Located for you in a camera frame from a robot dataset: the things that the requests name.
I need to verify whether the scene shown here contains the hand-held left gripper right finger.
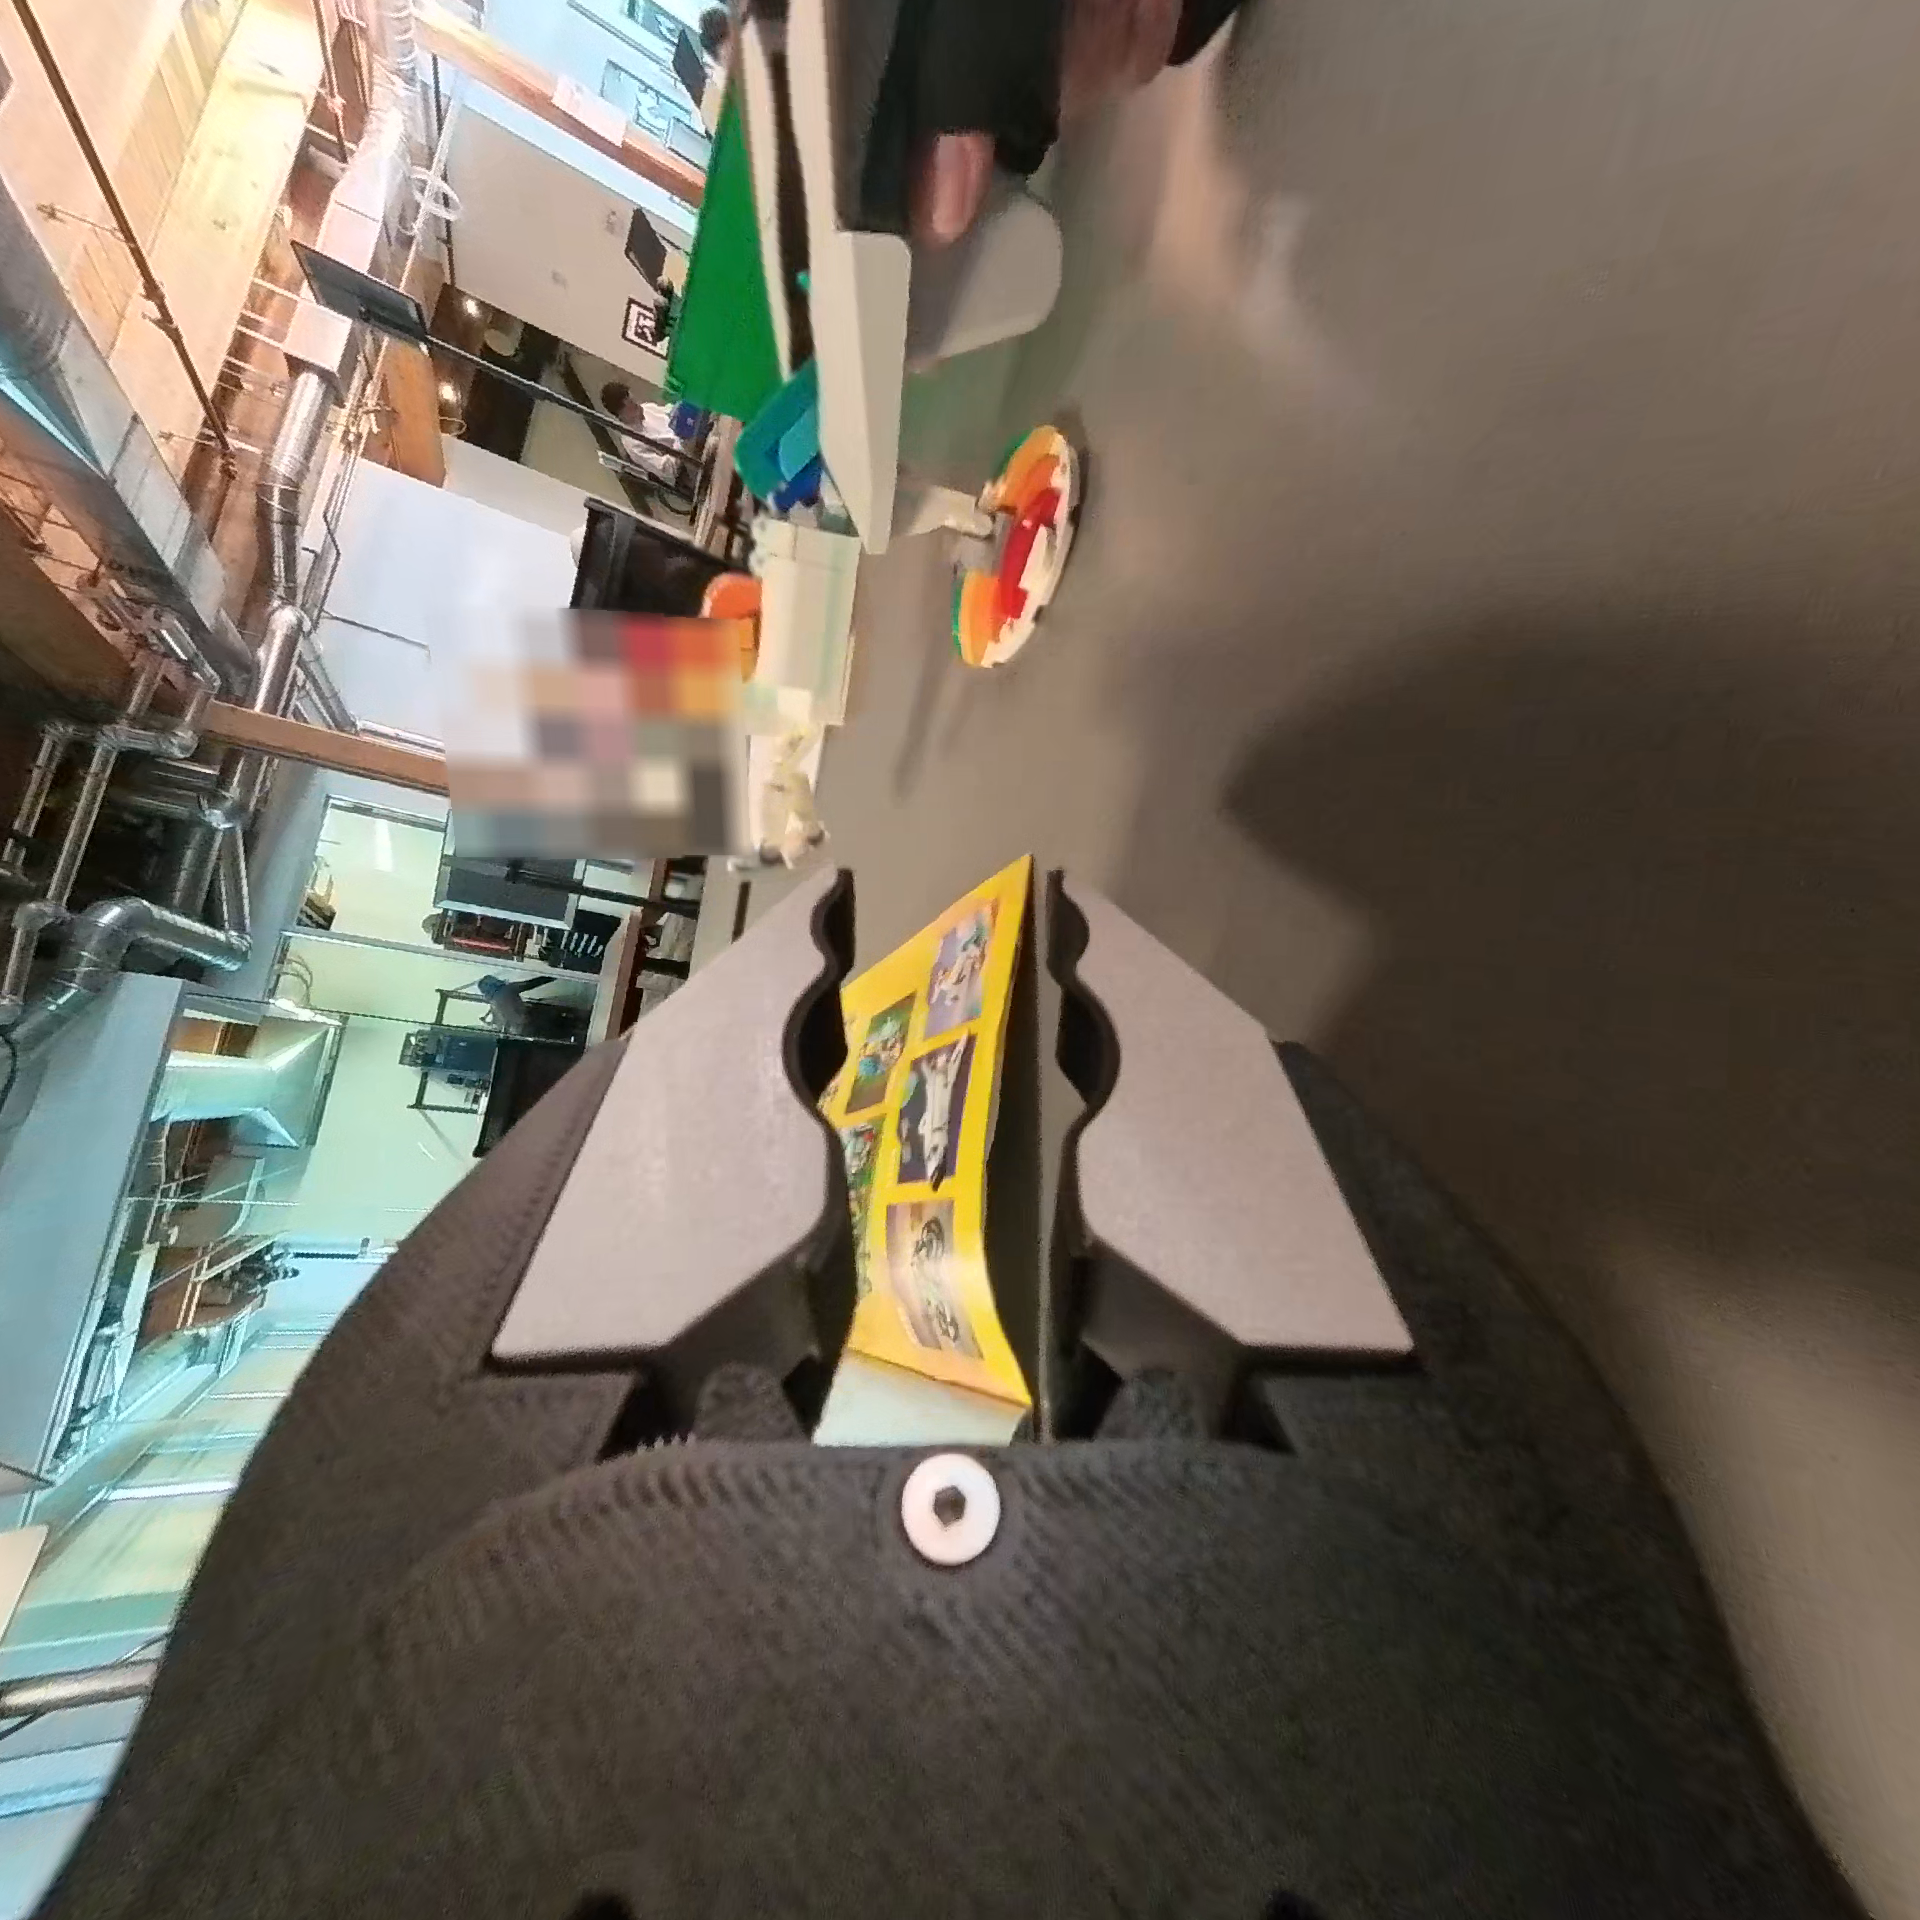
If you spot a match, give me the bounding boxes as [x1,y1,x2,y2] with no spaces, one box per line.
[1044,863,1416,1366]

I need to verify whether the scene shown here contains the silver ventilation duct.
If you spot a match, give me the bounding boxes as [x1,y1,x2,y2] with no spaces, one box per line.
[210,358,341,857]
[0,885,255,1050]

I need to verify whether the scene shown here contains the black monitor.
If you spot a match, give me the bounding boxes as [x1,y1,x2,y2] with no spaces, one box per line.
[292,239,432,336]

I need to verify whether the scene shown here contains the white toy brick unicorn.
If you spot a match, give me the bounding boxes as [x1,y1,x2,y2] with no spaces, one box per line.
[696,358,999,874]

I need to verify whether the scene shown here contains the green plastic bin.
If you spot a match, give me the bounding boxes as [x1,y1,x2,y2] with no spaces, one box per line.
[663,65,797,431]

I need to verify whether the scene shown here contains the round rainbow brick plate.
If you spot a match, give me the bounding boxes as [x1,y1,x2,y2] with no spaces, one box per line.
[949,422,1084,673]

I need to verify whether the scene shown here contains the yellow instruction booklet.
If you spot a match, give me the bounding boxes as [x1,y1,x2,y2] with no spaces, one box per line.
[815,854,1039,1408]

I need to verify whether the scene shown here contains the person's right hand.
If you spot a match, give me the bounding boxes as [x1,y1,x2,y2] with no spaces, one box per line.
[912,130,997,248]

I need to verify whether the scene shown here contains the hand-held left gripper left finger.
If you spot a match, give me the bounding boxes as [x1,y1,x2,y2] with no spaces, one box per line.
[492,866,864,1373]

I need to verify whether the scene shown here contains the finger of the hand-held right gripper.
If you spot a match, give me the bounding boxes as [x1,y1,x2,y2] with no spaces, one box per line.
[743,0,915,551]

